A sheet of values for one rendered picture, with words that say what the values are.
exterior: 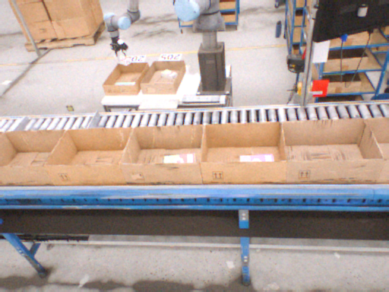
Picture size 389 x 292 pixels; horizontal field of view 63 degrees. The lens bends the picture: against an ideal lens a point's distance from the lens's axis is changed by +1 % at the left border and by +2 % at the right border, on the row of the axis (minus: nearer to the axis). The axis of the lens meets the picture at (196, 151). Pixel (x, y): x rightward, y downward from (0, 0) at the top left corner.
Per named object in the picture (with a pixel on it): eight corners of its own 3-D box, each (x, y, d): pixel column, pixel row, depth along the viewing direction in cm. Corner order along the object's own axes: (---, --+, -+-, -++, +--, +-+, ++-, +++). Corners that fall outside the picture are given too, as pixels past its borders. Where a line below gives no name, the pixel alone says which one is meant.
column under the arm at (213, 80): (200, 78, 263) (196, 39, 242) (232, 77, 258) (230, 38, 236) (195, 95, 245) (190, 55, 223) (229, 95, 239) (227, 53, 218)
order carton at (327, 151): (357, 144, 166) (365, 117, 154) (375, 186, 144) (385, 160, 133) (279, 146, 172) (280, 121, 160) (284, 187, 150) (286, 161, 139)
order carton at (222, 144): (279, 146, 172) (281, 121, 160) (285, 187, 150) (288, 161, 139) (207, 147, 178) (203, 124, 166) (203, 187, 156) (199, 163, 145)
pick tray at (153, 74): (186, 71, 277) (185, 60, 270) (175, 94, 249) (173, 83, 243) (156, 71, 283) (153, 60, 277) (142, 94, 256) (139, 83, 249)
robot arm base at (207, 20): (195, 18, 226) (194, 4, 219) (222, 17, 225) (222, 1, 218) (194, 30, 213) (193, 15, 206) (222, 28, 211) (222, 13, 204)
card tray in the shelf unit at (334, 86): (312, 70, 292) (314, 59, 286) (348, 68, 287) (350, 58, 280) (318, 93, 263) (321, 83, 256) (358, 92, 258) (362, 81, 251)
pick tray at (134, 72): (150, 72, 283) (148, 61, 276) (137, 96, 255) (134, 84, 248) (121, 72, 289) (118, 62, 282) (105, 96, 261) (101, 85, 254)
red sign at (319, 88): (326, 96, 217) (329, 79, 208) (326, 96, 216) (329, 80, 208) (301, 96, 219) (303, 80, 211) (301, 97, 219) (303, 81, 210)
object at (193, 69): (231, 66, 279) (231, 63, 277) (225, 103, 237) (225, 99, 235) (124, 70, 299) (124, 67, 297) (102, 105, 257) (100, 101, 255)
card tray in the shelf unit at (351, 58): (314, 49, 279) (315, 38, 272) (351, 46, 275) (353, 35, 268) (324, 71, 249) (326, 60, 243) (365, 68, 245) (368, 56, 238)
